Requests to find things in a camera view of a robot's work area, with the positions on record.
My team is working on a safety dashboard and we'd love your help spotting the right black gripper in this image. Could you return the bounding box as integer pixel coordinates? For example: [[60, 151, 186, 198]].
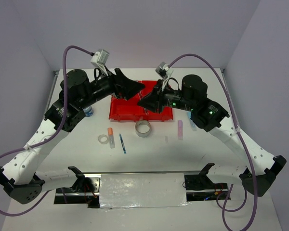
[[137, 78, 194, 113]]

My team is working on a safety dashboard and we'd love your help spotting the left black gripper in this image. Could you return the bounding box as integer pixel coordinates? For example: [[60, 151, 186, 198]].
[[78, 65, 145, 109]]

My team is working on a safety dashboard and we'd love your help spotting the large grey tape roll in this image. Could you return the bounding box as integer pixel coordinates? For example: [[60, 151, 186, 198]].
[[135, 120, 152, 138]]

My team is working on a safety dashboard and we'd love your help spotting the red pen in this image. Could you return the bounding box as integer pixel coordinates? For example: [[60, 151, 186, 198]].
[[138, 92, 149, 116]]

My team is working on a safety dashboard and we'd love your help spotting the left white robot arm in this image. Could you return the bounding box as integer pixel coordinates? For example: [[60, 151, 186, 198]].
[[0, 68, 145, 205]]

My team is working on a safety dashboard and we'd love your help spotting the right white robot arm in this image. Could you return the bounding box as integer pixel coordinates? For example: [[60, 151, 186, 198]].
[[137, 75, 287, 197]]

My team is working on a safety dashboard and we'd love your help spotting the red four-compartment bin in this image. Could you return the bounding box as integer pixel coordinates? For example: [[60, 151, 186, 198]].
[[108, 80, 173, 122]]

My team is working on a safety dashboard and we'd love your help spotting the pink highlighter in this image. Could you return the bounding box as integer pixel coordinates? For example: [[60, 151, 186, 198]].
[[178, 120, 183, 140]]

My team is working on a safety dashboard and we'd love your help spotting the blue patterned tape roll left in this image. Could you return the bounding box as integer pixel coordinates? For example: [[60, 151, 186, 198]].
[[83, 106, 93, 117]]

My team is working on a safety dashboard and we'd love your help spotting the blue highlighter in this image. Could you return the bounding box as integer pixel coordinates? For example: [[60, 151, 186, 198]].
[[187, 112, 197, 131]]

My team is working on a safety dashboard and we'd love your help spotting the orange cap highlighter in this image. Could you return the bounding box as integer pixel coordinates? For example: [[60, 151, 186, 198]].
[[107, 128, 115, 149]]

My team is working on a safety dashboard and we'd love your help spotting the blue pen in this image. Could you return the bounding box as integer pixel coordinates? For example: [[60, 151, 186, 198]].
[[119, 133, 127, 154]]

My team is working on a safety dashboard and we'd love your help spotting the small clear tape roll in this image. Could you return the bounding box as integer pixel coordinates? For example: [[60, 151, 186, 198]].
[[98, 134, 109, 145]]

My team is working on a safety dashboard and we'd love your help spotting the silver foil cover plate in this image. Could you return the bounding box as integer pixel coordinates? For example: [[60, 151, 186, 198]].
[[99, 173, 188, 208]]

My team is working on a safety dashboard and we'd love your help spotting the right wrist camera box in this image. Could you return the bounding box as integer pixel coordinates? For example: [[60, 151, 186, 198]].
[[155, 62, 173, 79]]

